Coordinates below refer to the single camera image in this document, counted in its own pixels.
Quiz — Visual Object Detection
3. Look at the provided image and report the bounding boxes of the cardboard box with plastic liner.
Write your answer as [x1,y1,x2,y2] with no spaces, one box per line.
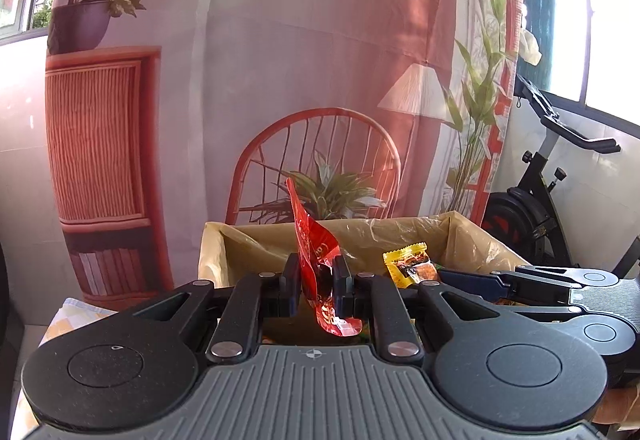
[197,210,533,346]

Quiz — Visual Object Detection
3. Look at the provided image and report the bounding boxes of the black exercise bike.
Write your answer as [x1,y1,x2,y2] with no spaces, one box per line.
[482,75,622,268]

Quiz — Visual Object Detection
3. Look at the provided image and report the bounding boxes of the yellow brown snack packet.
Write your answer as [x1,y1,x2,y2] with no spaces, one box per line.
[383,242,439,288]

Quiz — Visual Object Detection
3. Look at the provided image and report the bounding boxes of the red snack packet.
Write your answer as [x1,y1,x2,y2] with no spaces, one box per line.
[286,179,362,337]

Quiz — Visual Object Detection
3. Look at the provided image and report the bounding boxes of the printed room backdrop cloth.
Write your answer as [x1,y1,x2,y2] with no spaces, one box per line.
[44,0,521,310]

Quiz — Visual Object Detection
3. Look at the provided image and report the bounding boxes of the checkered floral tablecloth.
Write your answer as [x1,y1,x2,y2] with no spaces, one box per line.
[8,298,114,440]

